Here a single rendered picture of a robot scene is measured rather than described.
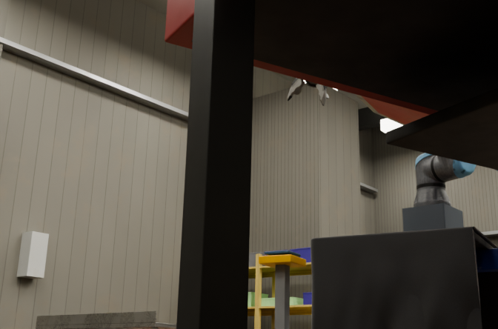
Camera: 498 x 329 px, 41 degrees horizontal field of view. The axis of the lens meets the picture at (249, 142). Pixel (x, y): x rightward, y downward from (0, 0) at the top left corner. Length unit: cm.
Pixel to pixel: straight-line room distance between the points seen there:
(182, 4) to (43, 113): 799
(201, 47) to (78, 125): 847
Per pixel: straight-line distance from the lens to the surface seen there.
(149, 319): 677
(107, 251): 917
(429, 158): 284
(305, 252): 892
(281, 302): 243
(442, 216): 273
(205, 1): 73
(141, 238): 957
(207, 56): 69
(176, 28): 93
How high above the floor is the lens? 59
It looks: 18 degrees up
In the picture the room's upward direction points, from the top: 1 degrees clockwise
